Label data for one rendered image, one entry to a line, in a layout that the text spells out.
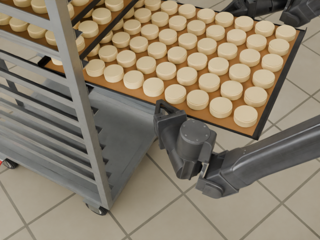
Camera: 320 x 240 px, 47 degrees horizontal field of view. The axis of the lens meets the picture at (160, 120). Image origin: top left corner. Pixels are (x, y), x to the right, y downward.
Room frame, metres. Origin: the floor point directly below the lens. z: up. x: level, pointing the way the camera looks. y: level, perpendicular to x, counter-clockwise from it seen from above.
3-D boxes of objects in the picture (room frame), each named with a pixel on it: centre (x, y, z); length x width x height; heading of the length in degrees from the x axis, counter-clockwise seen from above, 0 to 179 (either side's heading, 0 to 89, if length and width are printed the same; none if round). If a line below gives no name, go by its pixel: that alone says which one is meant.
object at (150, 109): (1.14, 0.28, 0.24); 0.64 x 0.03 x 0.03; 62
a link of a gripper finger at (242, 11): (0.91, -0.21, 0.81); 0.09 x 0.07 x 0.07; 108
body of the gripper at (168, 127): (0.46, -0.03, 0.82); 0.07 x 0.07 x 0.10; 18
